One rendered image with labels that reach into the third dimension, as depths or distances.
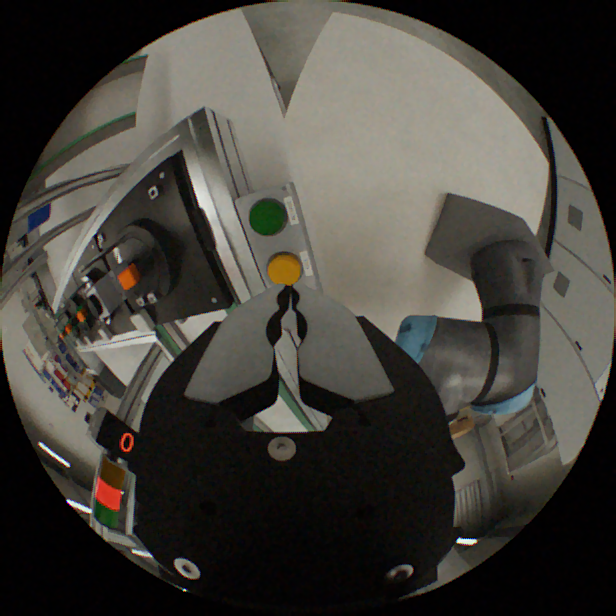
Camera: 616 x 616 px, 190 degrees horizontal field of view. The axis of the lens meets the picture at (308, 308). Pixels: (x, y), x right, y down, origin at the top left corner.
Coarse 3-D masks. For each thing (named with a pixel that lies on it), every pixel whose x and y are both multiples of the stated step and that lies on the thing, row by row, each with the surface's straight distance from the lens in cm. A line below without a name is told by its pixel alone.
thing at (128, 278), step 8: (152, 256) 29; (136, 264) 25; (144, 264) 26; (152, 264) 28; (128, 272) 23; (136, 272) 24; (120, 280) 24; (128, 280) 23; (136, 280) 23; (120, 288) 26; (128, 288) 23
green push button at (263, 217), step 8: (256, 208) 23; (264, 208) 23; (272, 208) 23; (280, 208) 23; (256, 216) 23; (264, 216) 23; (272, 216) 23; (280, 216) 23; (256, 224) 23; (264, 224) 23; (272, 224) 23; (280, 224) 23; (264, 232) 23; (272, 232) 23
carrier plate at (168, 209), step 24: (168, 168) 29; (144, 192) 32; (168, 192) 29; (120, 216) 38; (144, 216) 33; (168, 216) 29; (192, 216) 28; (168, 240) 30; (192, 240) 28; (192, 264) 29; (216, 264) 29; (192, 288) 31; (216, 288) 29; (168, 312) 38; (192, 312) 34
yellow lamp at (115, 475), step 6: (102, 462) 44; (108, 462) 43; (102, 468) 44; (108, 468) 43; (114, 468) 42; (120, 468) 43; (102, 474) 44; (108, 474) 43; (114, 474) 43; (120, 474) 43; (108, 480) 43; (114, 480) 43; (120, 480) 44; (114, 486) 43; (120, 486) 44
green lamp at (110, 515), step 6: (96, 498) 46; (96, 504) 46; (102, 504) 45; (96, 510) 47; (102, 510) 46; (108, 510) 45; (114, 510) 46; (96, 516) 48; (102, 516) 46; (108, 516) 46; (114, 516) 46; (102, 522) 47; (108, 522) 47; (114, 522) 47
